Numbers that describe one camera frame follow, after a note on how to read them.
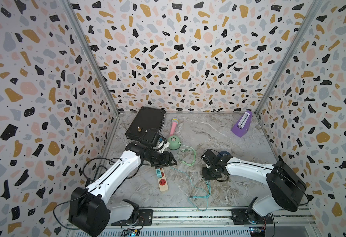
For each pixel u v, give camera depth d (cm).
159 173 81
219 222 73
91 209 39
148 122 110
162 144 69
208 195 81
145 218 73
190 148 100
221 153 86
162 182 83
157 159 67
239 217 73
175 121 112
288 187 44
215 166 66
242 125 103
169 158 69
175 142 90
